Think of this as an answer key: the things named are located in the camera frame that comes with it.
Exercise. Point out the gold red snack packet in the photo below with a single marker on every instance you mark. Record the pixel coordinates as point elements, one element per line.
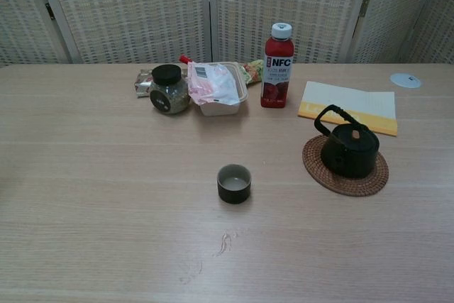
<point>142,84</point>

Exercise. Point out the glass jar with black lid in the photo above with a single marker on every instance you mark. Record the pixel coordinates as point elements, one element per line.
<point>168,100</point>

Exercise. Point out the pink white plastic pouch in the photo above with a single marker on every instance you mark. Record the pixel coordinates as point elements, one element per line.
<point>213,84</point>

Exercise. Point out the green orange snack packet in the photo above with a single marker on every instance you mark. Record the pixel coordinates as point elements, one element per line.
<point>252,73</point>

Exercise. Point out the yellow white Lexicon booklet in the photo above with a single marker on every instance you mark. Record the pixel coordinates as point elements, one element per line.
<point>347,99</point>

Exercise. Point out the woven folding screen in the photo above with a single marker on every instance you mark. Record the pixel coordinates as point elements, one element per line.
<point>134,12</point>

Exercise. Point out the red NFC juice bottle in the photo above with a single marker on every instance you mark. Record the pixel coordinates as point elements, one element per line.
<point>277,86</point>

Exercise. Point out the beige plastic food container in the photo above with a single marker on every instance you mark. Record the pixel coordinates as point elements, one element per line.
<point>220,108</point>

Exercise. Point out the round woven rattan coaster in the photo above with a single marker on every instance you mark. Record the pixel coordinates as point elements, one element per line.
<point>354,187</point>

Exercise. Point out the small dark ceramic cup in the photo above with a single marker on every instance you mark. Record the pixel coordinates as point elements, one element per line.
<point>234,193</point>

